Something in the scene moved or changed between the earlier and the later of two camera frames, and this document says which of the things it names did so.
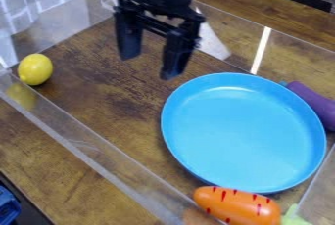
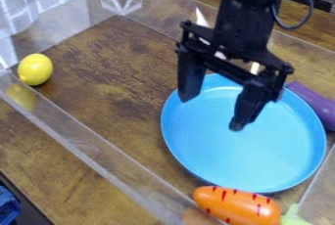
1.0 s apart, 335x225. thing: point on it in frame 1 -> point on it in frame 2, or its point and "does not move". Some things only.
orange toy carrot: x=238 y=207 does not move
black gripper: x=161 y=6 -> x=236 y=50
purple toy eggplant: x=321 y=102 does not move
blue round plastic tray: x=248 y=131 does not move
